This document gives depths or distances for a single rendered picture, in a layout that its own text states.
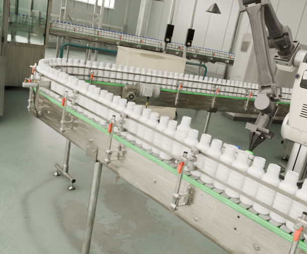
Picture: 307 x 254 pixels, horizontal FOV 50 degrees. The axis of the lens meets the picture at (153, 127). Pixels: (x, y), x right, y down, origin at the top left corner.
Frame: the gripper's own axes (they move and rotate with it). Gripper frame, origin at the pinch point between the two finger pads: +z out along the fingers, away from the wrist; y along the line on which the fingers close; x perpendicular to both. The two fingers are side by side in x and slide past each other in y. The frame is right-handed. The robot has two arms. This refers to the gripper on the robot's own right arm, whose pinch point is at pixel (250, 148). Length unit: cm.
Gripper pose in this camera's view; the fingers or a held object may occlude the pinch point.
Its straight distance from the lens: 138.7
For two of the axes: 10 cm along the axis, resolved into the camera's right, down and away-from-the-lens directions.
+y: 6.6, 3.2, -6.8
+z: -4.2, 9.1, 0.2
